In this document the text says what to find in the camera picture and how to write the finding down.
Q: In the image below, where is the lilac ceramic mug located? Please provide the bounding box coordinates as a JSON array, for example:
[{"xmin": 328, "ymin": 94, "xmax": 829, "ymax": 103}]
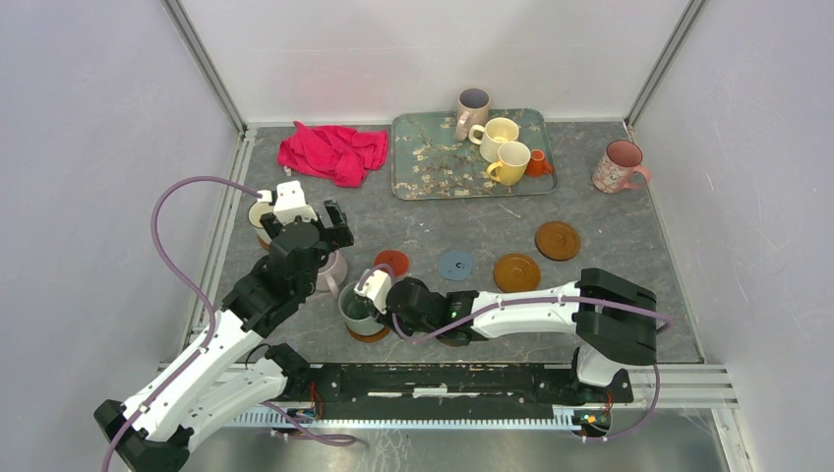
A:
[{"xmin": 316, "ymin": 251, "xmax": 348, "ymax": 298}]

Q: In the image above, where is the glossy wooden ridged coaster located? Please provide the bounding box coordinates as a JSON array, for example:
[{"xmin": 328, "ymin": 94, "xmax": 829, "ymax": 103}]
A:
[{"xmin": 347, "ymin": 327, "xmax": 390, "ymax": 343}]

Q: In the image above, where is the red round coaster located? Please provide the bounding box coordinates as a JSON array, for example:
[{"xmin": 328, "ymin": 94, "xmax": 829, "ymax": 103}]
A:
[{"xmin": 374, "ymin": 250, "xmax": 410, "ymax": 277}]

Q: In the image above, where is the grey-green ceramic mug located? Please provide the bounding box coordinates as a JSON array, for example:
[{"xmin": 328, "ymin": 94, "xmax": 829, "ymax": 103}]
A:
[{"xmin": 338, "ymin": 282, "xmax": 384, "ymax": 335}]

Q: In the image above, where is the white mug black handle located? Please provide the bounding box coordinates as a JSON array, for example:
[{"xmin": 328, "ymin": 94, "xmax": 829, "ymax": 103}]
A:
[{"xmin": 248, "ymin": 202, "xmax": 273, "ymax": 242}]

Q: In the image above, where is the blue round coaster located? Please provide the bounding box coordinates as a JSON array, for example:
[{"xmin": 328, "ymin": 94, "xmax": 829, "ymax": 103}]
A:
[{"xmin": 438, "ymin": 250, "xmax": 475, "ymax": 281}]

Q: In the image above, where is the green floral serving tray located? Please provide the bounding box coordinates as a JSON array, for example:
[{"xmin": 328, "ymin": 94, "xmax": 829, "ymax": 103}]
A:
[{"xmin": 390, "ymin": 111, "xmax": 558, "ymax": 201}]

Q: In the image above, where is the yellow ceramic mug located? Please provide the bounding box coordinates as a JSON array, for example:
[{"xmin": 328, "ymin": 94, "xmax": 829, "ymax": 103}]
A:
[{"xmin": 486, "ymin": 142, "xmax": 531, "ymax": 187}]

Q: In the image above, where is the beige pink tall mug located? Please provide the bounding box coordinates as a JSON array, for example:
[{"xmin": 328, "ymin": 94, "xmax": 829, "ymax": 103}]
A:
[{"xmin": 454, "ymin": 88, "xmax": 491, "ymax": 141}]

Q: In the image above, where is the pink floral patterned mug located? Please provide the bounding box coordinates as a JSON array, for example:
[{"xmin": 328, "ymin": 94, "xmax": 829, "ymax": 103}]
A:
[{"xmin": 591, "ymin": 141, "xmax": 652, "ymax": 194}]

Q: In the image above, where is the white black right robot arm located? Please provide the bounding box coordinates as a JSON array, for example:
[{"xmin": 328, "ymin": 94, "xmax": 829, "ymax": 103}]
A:
[{"xmin": 356, "ymin": 268, "xmax": 672, "ymax": 401}]

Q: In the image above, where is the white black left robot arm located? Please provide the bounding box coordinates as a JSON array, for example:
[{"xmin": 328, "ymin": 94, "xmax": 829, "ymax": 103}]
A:
[{"xmin": 93, "ymin": 200, "xmax": 354, "ymax": 471}]

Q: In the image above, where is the small orange cup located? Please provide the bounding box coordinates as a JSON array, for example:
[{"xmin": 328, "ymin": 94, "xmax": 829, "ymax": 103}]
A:
[{"xmin": 524, "ymin": 149, "xmax": 554, "ymax": 178}]

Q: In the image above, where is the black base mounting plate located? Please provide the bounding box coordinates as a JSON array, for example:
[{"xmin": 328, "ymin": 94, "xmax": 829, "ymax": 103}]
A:
[{"xmin": 274, "ymin": 363, "xmax": 634, "ymax": 420}]

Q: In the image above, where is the crumpled red cloth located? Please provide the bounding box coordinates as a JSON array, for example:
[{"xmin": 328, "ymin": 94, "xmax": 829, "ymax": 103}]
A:
[{"xmin": 276, "ymin": 121, "xmax": 389, "ymax": 188}]

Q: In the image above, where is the cream yellow mug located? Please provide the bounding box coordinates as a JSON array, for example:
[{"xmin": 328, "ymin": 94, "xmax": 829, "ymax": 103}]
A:
[{"xmin": 468, "ymin": 117, "xmax": 519, "ymax": 163}]

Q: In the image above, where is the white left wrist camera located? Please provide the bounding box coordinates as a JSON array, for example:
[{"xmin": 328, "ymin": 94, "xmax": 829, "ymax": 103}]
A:
[{"xmin": 272, "ymin": 180, "xmax": 319, "ymax": 225}]

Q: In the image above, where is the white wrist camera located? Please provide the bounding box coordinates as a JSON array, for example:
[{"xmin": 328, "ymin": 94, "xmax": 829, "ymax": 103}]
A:
[
  {"xmin": 272, "ymin": 180, "xmax": 319, "ymax": 225},
  {"xmin": 353, "ymin": 267, "xmax": 394, "ymax": 315}
]

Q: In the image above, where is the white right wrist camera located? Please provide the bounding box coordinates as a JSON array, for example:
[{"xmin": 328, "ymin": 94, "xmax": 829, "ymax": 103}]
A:
[{"xmin": 353, "ymin": 267, "xmax": 394, "ymax": 315}]

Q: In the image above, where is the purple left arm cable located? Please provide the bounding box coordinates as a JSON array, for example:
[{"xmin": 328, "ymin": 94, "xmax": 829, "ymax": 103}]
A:
[{"xmin": 100, "ymin": 175, "xmax": 360, "ymax": 472}]

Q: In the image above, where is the white toothed cable rail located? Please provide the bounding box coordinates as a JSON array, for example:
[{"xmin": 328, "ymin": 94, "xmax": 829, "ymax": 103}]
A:
[{"xmin": 226, "ymin": 406, "xmax": 580, "ymax": 433}]

